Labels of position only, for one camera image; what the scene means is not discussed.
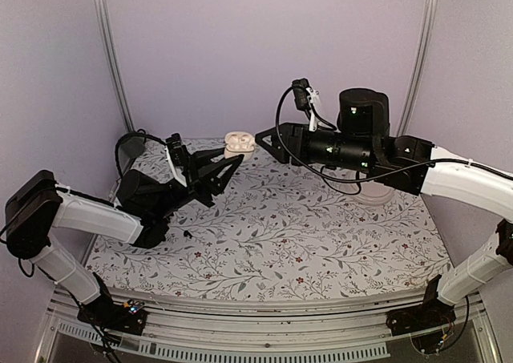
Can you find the white earbud charging case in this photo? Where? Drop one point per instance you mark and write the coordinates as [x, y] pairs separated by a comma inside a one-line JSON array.
[[239, 143]]

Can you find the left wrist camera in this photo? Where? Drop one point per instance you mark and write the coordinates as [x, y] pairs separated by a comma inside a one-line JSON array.
[[177, 157]]

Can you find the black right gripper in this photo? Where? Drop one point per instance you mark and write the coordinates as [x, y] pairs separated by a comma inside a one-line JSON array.
[[298, 131]]

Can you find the floral patterned table mat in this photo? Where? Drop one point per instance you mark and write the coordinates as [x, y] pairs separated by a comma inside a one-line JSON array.
[[279, 233]]

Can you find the left aluminium frame post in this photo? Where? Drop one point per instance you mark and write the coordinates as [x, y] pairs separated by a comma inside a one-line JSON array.
[[102, 14]]

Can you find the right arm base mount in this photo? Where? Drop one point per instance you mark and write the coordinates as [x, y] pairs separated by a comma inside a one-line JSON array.
[[430, 313]]

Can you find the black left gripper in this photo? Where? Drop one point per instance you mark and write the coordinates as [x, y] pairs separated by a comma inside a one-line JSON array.
[[200, 187]]

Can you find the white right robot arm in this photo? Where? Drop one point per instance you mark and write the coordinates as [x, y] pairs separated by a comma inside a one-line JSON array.
[[419, 167]]

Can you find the grey mug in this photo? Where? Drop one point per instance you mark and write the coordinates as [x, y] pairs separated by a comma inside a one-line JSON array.
[[132, 144]]

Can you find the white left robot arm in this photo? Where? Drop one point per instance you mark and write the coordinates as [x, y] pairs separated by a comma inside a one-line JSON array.
[[42, 204]]

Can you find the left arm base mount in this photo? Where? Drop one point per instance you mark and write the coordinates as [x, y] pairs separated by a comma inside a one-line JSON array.
[[129, 317]]

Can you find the right aluminium frame post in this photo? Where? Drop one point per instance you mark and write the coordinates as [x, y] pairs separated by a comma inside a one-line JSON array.
[[427, 26]]

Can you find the beige round plate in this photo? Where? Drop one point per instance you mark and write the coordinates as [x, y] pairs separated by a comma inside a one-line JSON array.
[[374, 194]]

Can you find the aluminium front rail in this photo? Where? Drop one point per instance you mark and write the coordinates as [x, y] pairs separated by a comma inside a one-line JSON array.
[[184, 329]]

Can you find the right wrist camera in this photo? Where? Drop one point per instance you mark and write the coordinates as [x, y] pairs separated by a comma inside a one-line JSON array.
[[308, 101]]

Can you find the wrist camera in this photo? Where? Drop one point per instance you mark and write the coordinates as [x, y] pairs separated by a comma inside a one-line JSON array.
[[308, 101], [177, 157]]

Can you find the aluminium frame post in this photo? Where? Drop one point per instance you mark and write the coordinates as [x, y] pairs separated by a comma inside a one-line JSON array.
[[102, 14], [427, 26]]

